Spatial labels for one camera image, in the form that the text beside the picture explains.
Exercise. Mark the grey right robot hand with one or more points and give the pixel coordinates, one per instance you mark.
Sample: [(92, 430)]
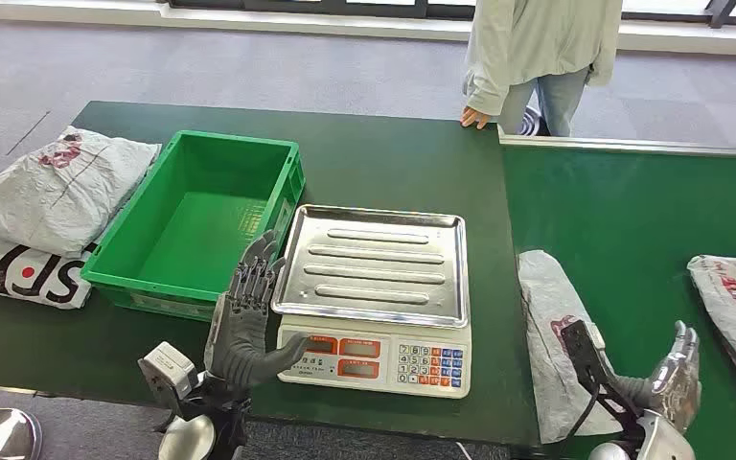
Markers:
[(679, 387)]

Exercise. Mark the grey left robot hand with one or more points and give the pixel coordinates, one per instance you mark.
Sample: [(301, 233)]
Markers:
[(241, 336)]

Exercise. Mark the green conveyor belt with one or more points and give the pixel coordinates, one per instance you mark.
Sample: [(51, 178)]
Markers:
[(628, 209)]

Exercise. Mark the white SF parcel bag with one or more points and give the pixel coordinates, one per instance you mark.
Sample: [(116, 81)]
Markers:
[(25, 276)]

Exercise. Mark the green plastic crate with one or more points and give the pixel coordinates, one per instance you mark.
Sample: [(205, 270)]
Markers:
[(190, 235)]

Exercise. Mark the white scale with steel tray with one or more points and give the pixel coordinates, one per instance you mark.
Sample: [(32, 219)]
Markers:
[(374, 266)]

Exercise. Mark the shiny silver robot shell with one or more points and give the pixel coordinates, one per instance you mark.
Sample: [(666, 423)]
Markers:
[(0, 435)]

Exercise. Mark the person's hand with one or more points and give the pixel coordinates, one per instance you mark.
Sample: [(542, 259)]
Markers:
[(473, 118)]

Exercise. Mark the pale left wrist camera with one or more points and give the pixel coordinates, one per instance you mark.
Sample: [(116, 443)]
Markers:
[(168, 371)]

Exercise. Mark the dark right wrist camera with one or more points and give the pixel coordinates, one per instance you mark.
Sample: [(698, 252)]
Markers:
[(581, 352)]

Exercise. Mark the silver conveyor side rail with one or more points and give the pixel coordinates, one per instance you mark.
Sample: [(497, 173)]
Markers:
[(628, 145)]

